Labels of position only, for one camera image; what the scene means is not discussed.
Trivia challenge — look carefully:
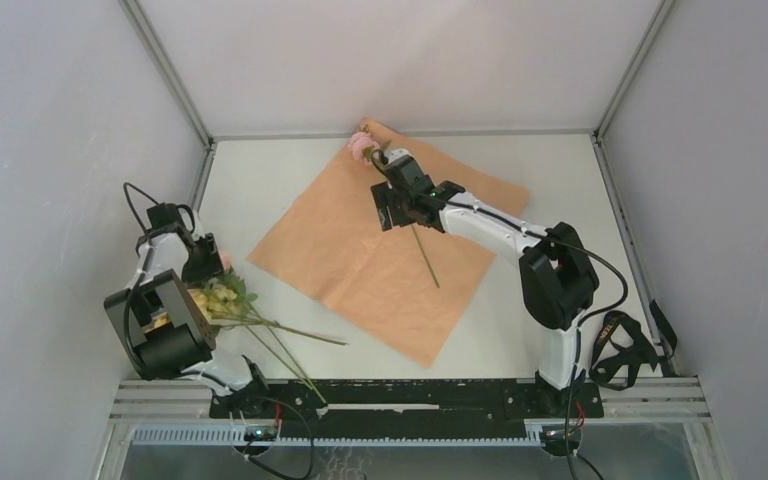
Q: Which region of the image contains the yellow fake flower bunch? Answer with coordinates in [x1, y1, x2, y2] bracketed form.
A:
[187, 268, 347, 403]

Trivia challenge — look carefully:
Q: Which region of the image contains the pink fake rose stem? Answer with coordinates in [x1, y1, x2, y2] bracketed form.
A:
[347, 125, 440, 288]

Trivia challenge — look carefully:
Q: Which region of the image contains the orange wrapping paper sheet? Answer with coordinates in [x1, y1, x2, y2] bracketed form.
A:
[247, 118, 530, 367]

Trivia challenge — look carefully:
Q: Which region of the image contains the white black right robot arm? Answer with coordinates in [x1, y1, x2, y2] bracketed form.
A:
[368, 149, 629, 416]

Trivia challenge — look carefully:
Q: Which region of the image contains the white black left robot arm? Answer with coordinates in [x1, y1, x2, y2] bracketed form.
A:
[103, 197, 273, 417]

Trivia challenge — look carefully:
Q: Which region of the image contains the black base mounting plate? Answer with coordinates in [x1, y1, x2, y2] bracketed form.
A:
[209, 378, 605, 441]

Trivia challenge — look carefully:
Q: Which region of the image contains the white cable duct strip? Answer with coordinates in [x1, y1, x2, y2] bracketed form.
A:
[131, 424, 546, 447]

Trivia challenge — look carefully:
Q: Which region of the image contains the black strap lanyard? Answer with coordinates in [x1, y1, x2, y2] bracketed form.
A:
[589, 299, 679, 392]

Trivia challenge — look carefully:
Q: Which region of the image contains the aluminium front frame rail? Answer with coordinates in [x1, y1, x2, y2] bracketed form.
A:
[109, 378, 711, 424]

